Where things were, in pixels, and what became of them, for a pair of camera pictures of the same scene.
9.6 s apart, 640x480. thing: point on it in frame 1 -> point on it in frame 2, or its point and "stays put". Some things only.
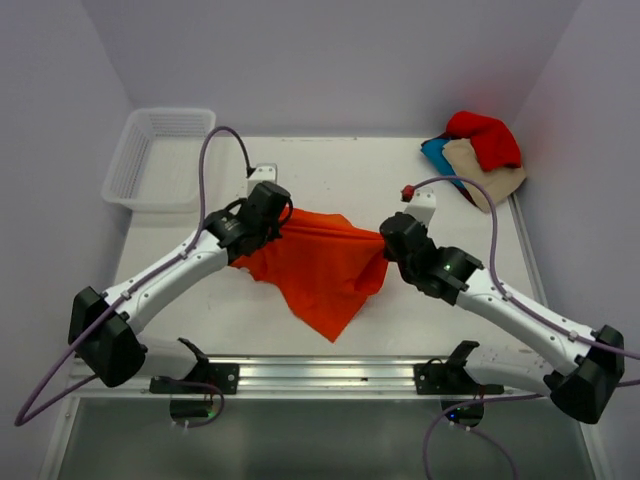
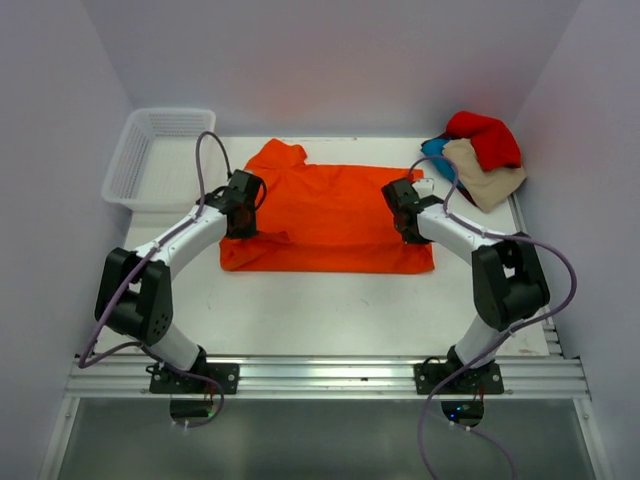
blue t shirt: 433,148 stays put
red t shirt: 492,139 stays put
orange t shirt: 324,263 -> 323,219
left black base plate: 206,379 stays put
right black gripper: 393,245 -> 406,230
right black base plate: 449,378 stays put
